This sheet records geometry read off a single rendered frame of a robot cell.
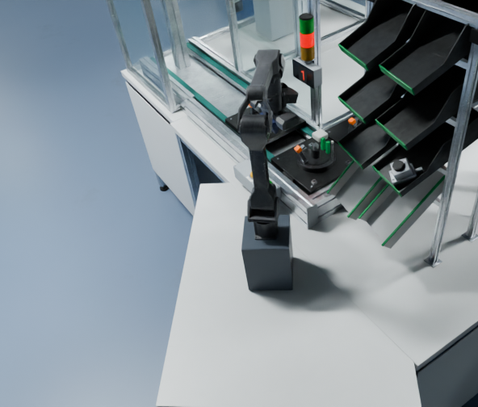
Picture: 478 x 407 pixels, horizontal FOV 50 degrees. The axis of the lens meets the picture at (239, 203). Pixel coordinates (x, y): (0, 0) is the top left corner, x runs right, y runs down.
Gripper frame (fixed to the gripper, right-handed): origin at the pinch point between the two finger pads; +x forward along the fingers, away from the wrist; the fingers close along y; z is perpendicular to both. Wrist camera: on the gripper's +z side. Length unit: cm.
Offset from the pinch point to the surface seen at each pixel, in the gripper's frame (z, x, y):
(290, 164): 10.9, 28.4, 9.4
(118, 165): -16, 126, 183
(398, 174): 11.2, -0.1, -40.8
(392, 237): 9.4, 21.9, -43.0
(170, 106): -1, 35, 86
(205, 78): 22, 34, 93
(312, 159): 17.1, 26.4, 4.4
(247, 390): -47, 40, -48
